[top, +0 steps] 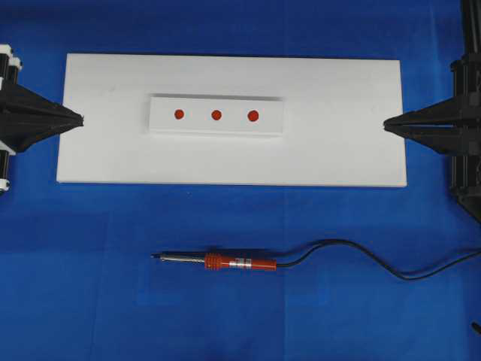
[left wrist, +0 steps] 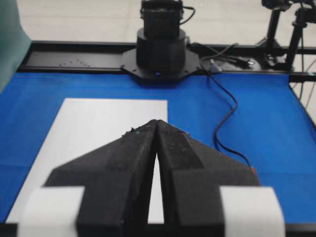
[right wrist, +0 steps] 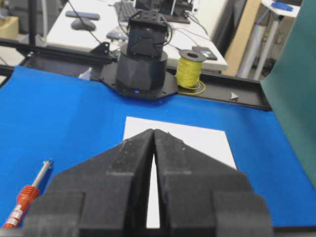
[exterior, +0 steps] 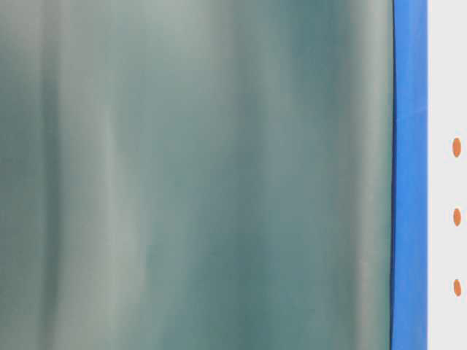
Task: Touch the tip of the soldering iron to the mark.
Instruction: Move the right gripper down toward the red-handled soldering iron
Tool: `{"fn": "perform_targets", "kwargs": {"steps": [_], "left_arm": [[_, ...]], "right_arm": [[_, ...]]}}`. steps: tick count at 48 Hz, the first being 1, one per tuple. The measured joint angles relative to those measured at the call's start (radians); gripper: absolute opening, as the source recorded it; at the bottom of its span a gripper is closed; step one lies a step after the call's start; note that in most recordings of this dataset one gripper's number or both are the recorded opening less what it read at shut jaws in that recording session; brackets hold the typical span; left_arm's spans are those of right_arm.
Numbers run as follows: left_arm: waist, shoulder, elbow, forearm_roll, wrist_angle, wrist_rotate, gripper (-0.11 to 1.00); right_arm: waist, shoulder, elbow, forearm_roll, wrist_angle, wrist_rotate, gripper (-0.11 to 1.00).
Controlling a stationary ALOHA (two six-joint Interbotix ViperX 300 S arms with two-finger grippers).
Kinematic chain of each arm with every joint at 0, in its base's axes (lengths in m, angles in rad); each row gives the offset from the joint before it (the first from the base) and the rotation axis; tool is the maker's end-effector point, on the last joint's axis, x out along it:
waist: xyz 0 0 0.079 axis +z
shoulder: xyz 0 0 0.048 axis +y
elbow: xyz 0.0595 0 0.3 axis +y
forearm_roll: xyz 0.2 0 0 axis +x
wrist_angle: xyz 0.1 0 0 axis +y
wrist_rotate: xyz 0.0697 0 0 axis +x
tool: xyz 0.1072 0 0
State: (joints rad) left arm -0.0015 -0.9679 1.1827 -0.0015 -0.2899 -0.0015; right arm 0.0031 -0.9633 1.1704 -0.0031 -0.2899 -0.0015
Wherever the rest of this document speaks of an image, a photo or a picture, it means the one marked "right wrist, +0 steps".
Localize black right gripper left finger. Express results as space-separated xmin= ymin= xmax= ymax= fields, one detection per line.
xmin=23 ymin=129 xmax=154 ymax=237

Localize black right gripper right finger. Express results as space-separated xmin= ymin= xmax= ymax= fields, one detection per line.
xmin=154 ymin=129 xmax=274 ymax=237

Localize orange soldering iron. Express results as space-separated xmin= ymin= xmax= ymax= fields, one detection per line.
xmin=2 ymin=160 xmax=53 ymax=229

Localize white board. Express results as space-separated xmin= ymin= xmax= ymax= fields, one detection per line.
xmin=123 ymin=117 xmax=237 ymax=229

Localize blue table mat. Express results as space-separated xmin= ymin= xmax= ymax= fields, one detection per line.
xmin=0 ymin=67 xmax=316 ymax=227

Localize grey computer mouse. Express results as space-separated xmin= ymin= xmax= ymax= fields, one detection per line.
xmin=71 ymin=18 xmax=96 ymax=31

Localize white desk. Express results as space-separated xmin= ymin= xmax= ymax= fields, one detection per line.
xmin=47 ymin=0 xmax=228 ymax=72

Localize black keyboard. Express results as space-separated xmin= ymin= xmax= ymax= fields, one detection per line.
xmin=114 ymin=0 xmax=140 ymax=23

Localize black aluminium frame rail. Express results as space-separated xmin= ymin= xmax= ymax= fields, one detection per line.
xmin=0 ymin=39 xmax=271 ymax=111

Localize yellow wire spool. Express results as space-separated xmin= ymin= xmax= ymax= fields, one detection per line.
xmin=175 ymin=49 xmax=207 ymax=95

